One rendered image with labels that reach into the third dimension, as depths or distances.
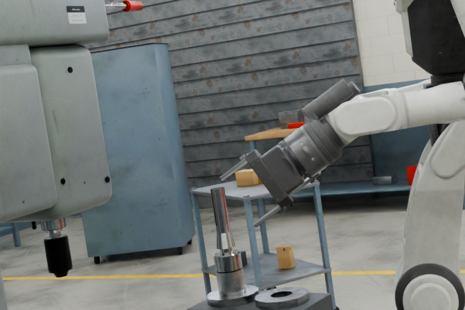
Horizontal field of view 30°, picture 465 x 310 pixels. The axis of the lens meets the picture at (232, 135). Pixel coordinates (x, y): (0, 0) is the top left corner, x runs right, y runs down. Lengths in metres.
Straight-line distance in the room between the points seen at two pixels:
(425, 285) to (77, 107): 0.78
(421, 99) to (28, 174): 0.70
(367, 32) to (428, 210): 7.54
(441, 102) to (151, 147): 6.24
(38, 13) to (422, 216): 0.87
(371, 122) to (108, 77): 6.31
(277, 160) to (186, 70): 8.66
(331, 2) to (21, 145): 8.01
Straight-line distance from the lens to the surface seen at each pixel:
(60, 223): 1.72
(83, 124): 1.67
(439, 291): 1.84
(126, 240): 7.91
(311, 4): 9.48
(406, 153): 9.30
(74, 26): 1.66
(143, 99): 7.70
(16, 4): 1.55
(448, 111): 1.59
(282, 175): 1.59
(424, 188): 1.81
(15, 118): 1.51
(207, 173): 10.25
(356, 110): 1.56
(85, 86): 1.69
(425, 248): 1.87
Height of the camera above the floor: 1.53
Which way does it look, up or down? 4 degrees down
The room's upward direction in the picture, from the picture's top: 8 degrees counter-clockwise
